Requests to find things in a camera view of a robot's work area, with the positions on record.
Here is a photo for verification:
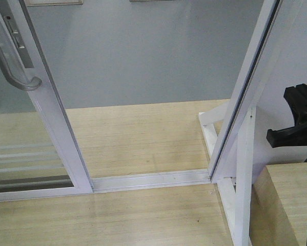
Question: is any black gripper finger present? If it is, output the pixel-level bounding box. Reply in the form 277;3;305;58
283;84;307;126
266;122;307;148

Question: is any grey metal door handle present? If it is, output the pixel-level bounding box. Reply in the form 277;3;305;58
0;27;43;92

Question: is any white framed sliding glass door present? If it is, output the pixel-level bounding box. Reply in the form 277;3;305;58
0;1;93;201

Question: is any aluminium floor door track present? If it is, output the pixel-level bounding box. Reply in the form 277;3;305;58
92;169;211;193

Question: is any light wooden box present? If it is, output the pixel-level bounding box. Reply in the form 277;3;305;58
250;162;307;245

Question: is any white triangular support brace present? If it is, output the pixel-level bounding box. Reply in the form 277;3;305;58
217;107;256;245

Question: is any white rear support brace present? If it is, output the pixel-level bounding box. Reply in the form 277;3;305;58
198;101;229;157

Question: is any light wooden platform board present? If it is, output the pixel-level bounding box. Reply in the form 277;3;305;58
0;99;232;245

